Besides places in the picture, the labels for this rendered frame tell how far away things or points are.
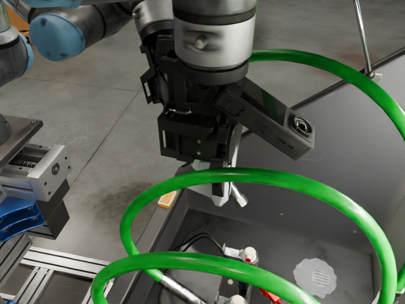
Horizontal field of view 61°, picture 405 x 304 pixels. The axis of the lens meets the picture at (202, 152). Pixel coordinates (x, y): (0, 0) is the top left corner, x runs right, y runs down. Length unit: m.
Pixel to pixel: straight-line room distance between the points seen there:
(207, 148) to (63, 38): 0.32
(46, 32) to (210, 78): 0.35
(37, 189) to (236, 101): 0.74
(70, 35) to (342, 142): 0.55
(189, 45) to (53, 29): 0.32
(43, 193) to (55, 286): 0.77
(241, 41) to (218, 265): 0.19
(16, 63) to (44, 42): 0.42
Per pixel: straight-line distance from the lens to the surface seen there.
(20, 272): 1.80
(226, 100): 0.34
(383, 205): 0.88
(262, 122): 0.35
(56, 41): 0.61
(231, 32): 0.31
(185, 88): 0.36
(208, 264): 0.28
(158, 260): 0.30
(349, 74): 0.39
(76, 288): 1.67
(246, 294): 0.63
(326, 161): 0.80
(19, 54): 1.04
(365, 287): 0.95
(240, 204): 0.60
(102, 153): 2.58
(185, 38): 0.32
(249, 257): 0.54
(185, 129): 0.36
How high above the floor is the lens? 1.59
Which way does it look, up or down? 40 degrees down
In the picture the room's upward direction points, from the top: straight up
